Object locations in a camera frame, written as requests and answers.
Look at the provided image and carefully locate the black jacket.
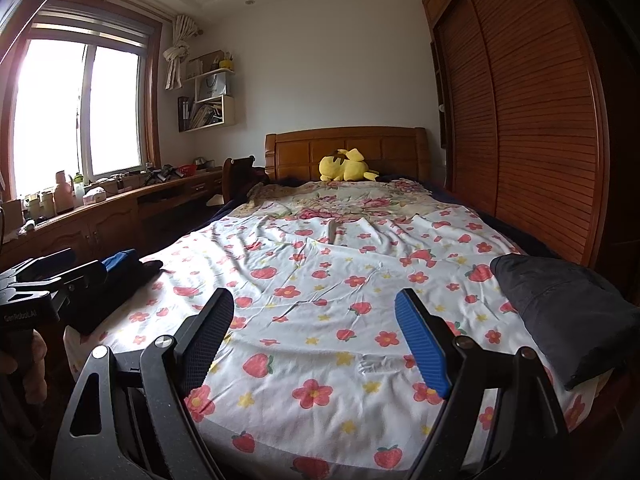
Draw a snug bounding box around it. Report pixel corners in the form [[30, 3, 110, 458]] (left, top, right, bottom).
[[490, 254, 639, 390]]

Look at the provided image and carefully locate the person's left hand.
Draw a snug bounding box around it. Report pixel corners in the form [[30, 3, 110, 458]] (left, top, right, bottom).
[[1, 330, 48, 404]]

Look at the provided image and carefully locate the pink bottle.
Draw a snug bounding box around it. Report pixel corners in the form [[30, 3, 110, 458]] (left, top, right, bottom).
[[54, 170, 75, 214]]

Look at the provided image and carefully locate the wooden desk cabinet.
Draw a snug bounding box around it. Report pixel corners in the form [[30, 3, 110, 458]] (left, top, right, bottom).
[[1, 168, 222, 270]]

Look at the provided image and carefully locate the floral bed sheet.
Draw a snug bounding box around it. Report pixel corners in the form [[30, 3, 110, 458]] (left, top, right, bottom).
[[63, 176, 609, 480]]

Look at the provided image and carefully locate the red bowl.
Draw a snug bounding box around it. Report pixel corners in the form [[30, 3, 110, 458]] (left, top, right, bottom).
[[177, 164, 198, 177]]

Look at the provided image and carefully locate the wooden chair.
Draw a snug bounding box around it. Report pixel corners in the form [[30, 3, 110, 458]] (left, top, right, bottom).
[[221, 155, 255, 203]]

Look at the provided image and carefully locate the yellow plush toy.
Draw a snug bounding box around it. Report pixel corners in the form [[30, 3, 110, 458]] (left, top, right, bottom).
[[319, 148, 378, 182]]

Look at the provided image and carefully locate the tied white curtain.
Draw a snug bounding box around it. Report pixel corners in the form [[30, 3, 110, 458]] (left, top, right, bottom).
[[163, 14, 200, 90]]

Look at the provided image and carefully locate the wooden louvered wardrobe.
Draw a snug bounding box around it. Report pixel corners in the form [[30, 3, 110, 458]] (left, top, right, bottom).
[[422, 0, 608, 266]]

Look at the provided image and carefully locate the wooden headboard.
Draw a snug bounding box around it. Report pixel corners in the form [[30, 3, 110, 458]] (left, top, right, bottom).
[[263, 126, 432, 187]]

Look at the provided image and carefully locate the window with wooden frame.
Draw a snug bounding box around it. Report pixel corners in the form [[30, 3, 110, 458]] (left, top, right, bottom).
[[1, 0, 163, 200]]

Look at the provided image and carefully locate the white wall shelf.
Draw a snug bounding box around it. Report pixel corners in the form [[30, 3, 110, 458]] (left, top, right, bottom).
[[178, 50, 235, 132]]

